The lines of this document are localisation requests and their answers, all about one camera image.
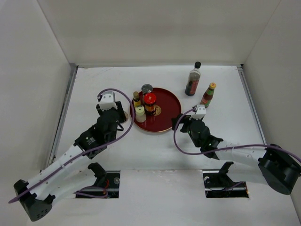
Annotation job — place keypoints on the round red tray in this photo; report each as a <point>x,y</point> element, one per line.
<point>168,107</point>

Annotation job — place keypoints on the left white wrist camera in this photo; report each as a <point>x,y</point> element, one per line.
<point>107,101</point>

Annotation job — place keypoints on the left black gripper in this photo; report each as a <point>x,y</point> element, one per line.
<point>122,118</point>

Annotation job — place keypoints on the small yellow label bottle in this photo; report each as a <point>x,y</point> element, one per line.
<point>136,99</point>

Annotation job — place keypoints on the tall dark soy sauce bottle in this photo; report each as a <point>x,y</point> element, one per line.
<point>193,79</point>

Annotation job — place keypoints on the silver cap spice shaker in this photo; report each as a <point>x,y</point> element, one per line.
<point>146,89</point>

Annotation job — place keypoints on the red chili sauce bottle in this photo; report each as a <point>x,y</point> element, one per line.
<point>208,95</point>

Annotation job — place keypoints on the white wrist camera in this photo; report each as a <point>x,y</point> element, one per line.
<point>199,112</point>
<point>107,101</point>

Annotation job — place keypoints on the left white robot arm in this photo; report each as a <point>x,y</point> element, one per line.
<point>38,194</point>

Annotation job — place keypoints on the pink cap spice jar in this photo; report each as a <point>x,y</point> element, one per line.
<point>126,116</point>

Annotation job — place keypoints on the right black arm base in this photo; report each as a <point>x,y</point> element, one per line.
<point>218,184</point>

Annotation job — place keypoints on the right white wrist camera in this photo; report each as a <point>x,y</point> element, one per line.
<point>199,112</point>

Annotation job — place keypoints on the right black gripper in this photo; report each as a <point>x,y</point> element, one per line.
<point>186,120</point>

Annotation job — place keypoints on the red lid sauce jar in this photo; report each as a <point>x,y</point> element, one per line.
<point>150,103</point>

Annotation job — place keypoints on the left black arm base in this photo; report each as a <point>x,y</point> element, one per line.
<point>106,184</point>

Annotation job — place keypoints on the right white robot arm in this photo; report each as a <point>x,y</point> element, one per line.
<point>258,163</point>

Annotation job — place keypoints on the cream cap spice jar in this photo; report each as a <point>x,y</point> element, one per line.
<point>140,115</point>

